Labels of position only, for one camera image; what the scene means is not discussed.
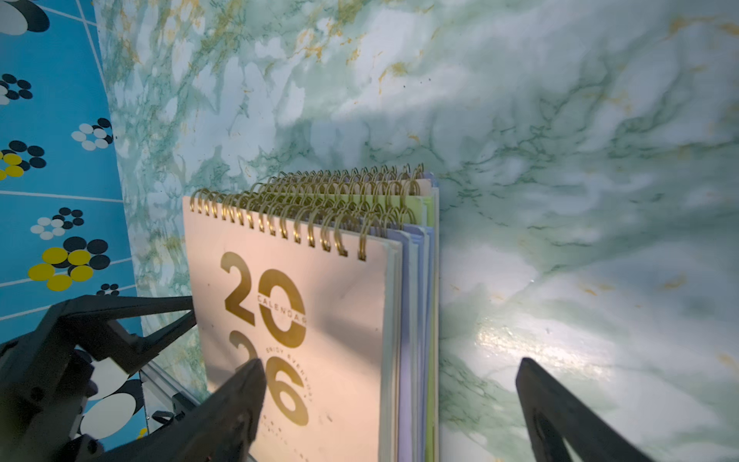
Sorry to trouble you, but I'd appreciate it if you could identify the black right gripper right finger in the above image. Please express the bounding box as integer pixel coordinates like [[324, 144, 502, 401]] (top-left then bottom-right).
[[516, 357, 650, 461]]

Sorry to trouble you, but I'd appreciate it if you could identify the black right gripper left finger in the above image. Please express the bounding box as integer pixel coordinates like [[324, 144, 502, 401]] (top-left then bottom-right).
[[94, 358, 267, 461]]

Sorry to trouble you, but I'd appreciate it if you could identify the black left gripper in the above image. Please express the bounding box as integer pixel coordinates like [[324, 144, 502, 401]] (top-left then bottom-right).
[[1, 296, 196, 461]]

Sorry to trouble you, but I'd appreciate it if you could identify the purple calendar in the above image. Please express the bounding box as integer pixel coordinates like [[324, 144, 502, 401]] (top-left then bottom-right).
[[388, 229, 418, 461], [288, 169, 441, 462], [404, 224, 432, 461]]

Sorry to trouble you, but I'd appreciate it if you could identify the green calendar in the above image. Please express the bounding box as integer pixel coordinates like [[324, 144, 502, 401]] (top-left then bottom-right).
[[184, 200, 435, 461]]

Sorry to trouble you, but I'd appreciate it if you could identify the aluminium front rail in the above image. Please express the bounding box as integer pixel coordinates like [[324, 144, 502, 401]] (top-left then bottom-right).
[[140, 362, 199, 433]]

